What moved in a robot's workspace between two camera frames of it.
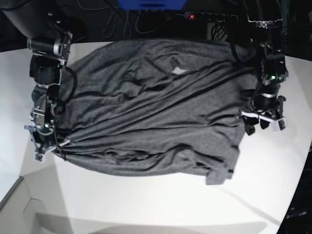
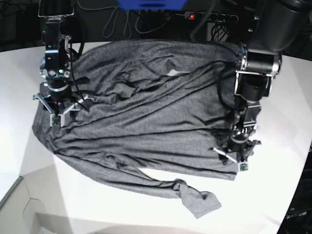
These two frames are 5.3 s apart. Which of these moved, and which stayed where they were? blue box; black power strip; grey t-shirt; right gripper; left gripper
Moved: left gripper; right gripper; grey t-shirt
Stayed: black power strip; blue box
